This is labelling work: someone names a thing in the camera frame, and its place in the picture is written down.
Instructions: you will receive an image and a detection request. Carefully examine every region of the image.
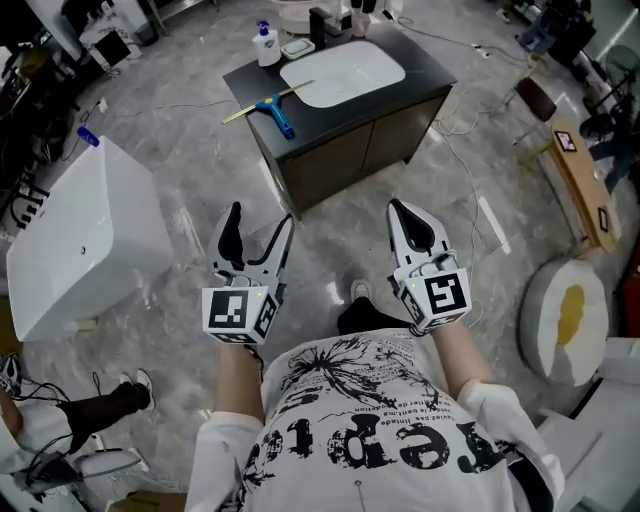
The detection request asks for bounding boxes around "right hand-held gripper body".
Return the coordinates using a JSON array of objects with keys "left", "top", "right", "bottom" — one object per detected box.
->
[{"left": 387, "top": 251, "right": 474, "bottom": 335}]

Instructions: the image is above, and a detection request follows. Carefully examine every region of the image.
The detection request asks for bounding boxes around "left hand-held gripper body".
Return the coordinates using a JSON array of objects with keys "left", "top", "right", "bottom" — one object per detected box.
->
[{"left": 201, "top": 267, "right": 289, "bottom": 346}]

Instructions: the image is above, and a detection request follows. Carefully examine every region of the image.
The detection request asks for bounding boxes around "blue squeegee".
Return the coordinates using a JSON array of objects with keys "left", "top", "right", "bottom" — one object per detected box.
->
[{"left": 221, "top": 79, "right": 317, "bottom": 141}]

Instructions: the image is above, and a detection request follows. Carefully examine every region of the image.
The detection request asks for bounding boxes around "person's right forearm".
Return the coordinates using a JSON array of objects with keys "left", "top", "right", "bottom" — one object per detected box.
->
[{"left": 428, "top": 319, "right": 495, "bottom": 397}]

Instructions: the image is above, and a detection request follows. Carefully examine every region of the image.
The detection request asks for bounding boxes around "person's left forearm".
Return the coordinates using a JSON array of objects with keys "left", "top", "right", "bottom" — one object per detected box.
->
[{"left": 213, "top": 341, "right": 265, "bottom": 419}]

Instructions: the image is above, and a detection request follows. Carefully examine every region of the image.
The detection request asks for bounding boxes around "person's black trouser leg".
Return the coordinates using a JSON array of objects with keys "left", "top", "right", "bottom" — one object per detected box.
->
[{"left": 336, "top": 296, "right": 397, "bottom": 337}]

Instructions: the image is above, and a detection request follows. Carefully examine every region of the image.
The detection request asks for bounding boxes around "dark vanity cabinet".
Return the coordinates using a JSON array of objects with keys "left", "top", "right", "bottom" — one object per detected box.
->
[{"left": 222, "top": 21, "right": 459, "bottom": 222}]

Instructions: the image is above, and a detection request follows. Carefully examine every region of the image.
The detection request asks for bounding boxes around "round white yellow pouf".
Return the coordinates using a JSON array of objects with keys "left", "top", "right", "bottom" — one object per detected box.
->
[{"left": 518, "top": 258, "right": 612, "bottom": 387}]

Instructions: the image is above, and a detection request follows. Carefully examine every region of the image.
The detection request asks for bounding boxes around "white bathtub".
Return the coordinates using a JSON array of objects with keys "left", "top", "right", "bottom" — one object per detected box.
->
[{"left": 5, "top": 134, "right": 177, "bottom": 344}]

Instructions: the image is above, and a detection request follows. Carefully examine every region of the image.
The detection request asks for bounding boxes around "wooden bench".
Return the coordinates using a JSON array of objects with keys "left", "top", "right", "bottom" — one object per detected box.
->
[{"left": 518, "top": 116, "right": 624, "bottom": 255}]

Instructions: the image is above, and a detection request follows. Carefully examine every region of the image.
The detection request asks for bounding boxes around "person's white printed shirt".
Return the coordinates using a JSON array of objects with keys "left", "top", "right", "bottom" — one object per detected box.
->
[{"left": 184, "top": 328, "right": 567, "bottom": 512}]

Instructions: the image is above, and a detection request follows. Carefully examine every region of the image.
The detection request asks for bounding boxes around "white sink basin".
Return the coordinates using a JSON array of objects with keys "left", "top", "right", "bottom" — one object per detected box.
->
[{"left": 278, "top": 40, "right": 407, "bottom": 109}]

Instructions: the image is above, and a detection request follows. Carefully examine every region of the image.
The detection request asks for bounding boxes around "brown seat stool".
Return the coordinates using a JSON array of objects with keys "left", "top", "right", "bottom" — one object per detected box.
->
[{"left": 499, "top": 74, "right": 560, "bottom": 146}]

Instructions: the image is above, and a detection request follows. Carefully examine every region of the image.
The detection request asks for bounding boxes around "black bathtub tap fixture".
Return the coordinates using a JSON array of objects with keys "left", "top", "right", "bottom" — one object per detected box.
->
[{"left": 10, "top": 185, "right": 52, "bottom": 232}]

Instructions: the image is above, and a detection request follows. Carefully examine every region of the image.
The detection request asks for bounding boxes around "white soap pump bottle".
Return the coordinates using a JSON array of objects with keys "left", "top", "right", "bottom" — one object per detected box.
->
[{"left": 250, "top": 19, "right": 282, "bottom": 68}]

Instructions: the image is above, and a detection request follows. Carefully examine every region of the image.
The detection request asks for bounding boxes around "white soap dish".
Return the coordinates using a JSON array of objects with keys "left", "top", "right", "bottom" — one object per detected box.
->
[{"left": 279, "top": 38, "right": 317, "bottom": 59}]

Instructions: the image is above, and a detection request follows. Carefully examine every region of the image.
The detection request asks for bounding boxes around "black faucet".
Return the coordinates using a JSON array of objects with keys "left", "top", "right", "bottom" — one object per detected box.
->
[{"left": 308, "top": 6, "right": 347, "bottom": 51}]

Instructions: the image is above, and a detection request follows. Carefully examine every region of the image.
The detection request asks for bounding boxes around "white floor cable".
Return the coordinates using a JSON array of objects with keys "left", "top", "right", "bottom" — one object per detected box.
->
[{"left": 429, "top": 87, "right": 506, "bottom": 271}]

